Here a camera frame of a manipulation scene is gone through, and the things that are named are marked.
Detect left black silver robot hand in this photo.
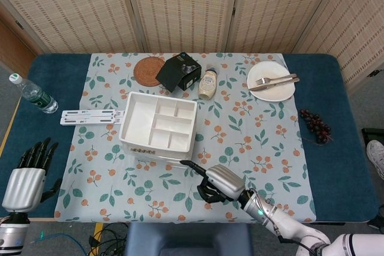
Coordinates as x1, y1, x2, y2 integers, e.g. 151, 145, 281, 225
1, 137, 64, 212

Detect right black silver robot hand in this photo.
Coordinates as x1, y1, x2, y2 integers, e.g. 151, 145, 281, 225
179, 159, 247, 204

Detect clear plastic storage box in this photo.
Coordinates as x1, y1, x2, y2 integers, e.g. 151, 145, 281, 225
121, 143, 193, 161

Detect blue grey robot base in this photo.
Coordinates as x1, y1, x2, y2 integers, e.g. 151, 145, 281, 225
124, 222, 253, 256

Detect white two-tier plastic organizer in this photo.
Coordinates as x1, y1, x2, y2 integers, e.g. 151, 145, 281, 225
118, 91, 199, 167

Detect black cardboard box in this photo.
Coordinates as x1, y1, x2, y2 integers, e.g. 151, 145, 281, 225
155, 52, 202, 93

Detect floral print tablecloth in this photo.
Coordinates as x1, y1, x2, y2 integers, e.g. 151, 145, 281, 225
53, 52, 317, 224

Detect clear plastic water bottle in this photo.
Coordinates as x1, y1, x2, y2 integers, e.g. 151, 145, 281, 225
8, 73, 59, 115

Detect mayonnaise squeeze bottle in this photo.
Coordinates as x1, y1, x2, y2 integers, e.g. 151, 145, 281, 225
197, 64, 221, 101

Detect white folding stand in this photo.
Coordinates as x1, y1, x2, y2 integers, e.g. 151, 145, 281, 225
59, 109, 126, 126

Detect white plate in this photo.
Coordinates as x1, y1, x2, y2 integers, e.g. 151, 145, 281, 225
247, 61, 296, 102

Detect dark grape bunch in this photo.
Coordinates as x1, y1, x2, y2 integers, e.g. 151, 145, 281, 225
299, 109, 334, 146

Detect metal table knife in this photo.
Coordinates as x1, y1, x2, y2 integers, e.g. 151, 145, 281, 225
248, 77, 301, 92

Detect metal fork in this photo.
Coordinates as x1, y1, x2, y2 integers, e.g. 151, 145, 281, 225
254, 73, 298, 86

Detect dark blue table cover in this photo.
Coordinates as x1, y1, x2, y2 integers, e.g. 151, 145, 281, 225
5, 53, 379, 222

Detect round woven rattan coaster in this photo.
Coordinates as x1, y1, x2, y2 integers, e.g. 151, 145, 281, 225
133, 56, 167, 87

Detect white sneaker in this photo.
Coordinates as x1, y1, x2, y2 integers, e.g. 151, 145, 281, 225
365, 140, 384, 179

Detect black floor object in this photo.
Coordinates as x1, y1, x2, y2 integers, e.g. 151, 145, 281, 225
361, 128, 384, 144

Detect bamboo folding screen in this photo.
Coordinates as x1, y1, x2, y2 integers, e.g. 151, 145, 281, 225
0, 0, 384, 89

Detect blue floor cable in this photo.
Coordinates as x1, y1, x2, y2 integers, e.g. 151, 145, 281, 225
28, 230, 91, 256

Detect black floor cables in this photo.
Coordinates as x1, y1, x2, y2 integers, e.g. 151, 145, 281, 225
88, 222, 130, 256

